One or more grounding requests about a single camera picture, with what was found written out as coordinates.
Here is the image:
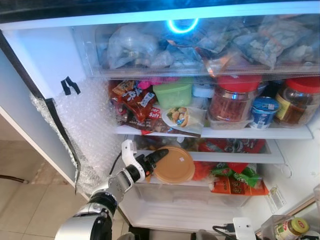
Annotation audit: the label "shallow clear fridge drawer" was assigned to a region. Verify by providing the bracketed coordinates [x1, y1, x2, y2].
[125, 135, 286, 165]

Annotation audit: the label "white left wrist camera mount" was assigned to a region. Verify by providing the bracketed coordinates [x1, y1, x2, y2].
[121, 139, 147, 182]

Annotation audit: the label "frozen food bag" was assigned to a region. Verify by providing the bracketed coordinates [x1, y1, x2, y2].
[106, 24, 174, 70]

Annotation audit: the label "white fridge shelf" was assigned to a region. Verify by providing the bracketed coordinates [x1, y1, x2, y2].
[114, 123, 315, 140]

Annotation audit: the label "white food container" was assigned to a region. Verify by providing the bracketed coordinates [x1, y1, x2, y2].
[192, 84, 216, 99]

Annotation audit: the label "red lid jar red contents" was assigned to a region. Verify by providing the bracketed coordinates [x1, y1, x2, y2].
[208, 75, 262, 124]

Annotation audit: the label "round orange plastic plate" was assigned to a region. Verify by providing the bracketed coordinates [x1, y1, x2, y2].
[152, 146, 196, 185]

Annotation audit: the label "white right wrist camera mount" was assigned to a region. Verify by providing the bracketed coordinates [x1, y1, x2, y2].
[232, 217, 257, 240]

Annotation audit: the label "red brown snack packet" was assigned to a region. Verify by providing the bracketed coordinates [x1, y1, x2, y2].
[109, 80, 167, 134]

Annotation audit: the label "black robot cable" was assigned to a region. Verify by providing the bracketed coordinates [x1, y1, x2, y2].
[212, 223, 236, 236]

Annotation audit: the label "clear bubble wrap sheet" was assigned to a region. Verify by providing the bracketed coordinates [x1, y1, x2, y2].
[31, 79, 124, 196]

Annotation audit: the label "green snack packet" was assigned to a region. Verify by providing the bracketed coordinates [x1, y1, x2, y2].
[210, 162, 264, 189]

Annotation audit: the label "clear freezer drawer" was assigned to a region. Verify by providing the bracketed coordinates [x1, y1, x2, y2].
[74, 14, 320, 79]

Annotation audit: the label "green plastic container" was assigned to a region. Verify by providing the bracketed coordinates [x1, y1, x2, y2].
[152, 80, 194, 110]

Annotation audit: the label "red lid jar yellow label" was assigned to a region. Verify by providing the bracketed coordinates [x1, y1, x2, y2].
[276, 76, 320, 128]

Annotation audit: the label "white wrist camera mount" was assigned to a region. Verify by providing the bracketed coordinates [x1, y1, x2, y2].
[121, 139, 147, 182]
[232, 217, 257, 240]

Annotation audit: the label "white fridge door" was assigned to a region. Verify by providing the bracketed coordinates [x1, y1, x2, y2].
[0, 30, 81, 187]

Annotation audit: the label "white fridge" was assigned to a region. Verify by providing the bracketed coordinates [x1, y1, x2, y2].
[0, 0, 320, 237]

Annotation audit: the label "white crisper drawer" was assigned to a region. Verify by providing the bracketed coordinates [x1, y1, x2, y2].
[119, 180, 282, 234]

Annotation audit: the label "blue white yogurt cup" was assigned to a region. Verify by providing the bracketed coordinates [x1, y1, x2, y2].
[250, 96, 280, 131]

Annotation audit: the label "white fridge label sticker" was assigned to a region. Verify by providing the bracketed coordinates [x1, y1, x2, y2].
[267, 187, 286, 214]

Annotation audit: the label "red plastic bag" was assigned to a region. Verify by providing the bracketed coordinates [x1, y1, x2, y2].
[192, 161, 216, 182]

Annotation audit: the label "orange food packet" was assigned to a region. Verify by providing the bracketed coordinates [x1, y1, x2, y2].
[210, 176, 270, 197]

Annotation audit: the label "packaged wrap food packet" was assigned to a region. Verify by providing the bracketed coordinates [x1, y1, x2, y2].
[162, 105, 206, 135]

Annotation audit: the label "black clip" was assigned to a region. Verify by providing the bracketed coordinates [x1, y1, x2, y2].
[61, 76, 81, 96]

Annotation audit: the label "frozen dumplings bag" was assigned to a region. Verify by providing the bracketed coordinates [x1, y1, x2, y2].
[234, 16, 314, 69]

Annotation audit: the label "red food packet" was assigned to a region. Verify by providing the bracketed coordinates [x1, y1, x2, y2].
[197, 139, 266, 154]

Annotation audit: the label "pink packet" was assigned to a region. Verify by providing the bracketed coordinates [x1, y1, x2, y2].
[137, 77, 174, 90]

